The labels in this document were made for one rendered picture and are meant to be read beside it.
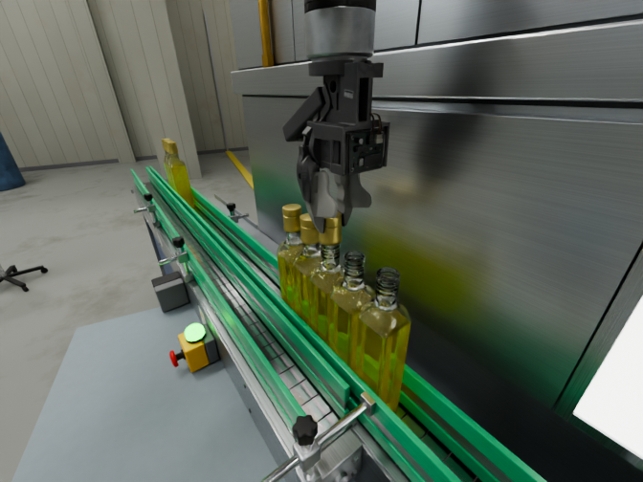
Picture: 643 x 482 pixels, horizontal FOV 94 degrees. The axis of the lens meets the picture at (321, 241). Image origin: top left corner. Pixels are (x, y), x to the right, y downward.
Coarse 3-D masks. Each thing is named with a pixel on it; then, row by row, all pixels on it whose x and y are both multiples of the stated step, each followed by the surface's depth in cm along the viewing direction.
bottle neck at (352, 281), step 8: (344, 256) 41; (352, 256) 43; (360, 256) 42; (344, 264) 42; (352, 264) 41; (360, 264) 41; (344, 272) 42; (352, 272) 41; (360, 272) 41; (344, 280) 43; (352, 280) 42; (360, 280) 42; (352, 288) 42; (360, 288) 43
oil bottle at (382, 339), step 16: (368, 304) 40; (400, 304) 40; (368, 320) 40; (384, 320) 38; (400, 320) 39; (368, 336) 40; (384, 336) 38; (400, 336) 40; (368, 352) 42; (384, 352) 39; (400, 352) 42; (368, 368) 43; (384, 368) 41; (400, 368) 44; (368, 384) 44; (384, 384) 42; (400, 384) 46; (384, 400) 44
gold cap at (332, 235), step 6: (336, 216) 43; (330, 222) 43; (336, 222) 43; (324, 228) 43; (330, 228) 43; (336, 228) 43; (324, 234) 44; (330, 234) 44; (336, 234) 44; (324, 240) 44; (330, 240) 44; (336, 240) 44
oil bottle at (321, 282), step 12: (312, 276) 49; (324, 276) 46; (336, 276) 47; (312, 288) 49; (324, 288) 46; (312, 300) 51; (324, 300) 47; (312, 312) 52; (324, 312) 48; (312, 324) 54; (324, 324) 50; (324, 336) 51
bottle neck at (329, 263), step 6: (324, 246) 45; (330, 246) 45; (336, 246) 45; (324, 252) 46; (330, 252) 45; (336, 252) 46; (324, 258) 46; (330, 258) 46; (336, 258) 46; (324, 264) 47; (330, 264) 46; (336, 264) 47; (324, 270) 47; (330, 270) 47; (336, 270) 47
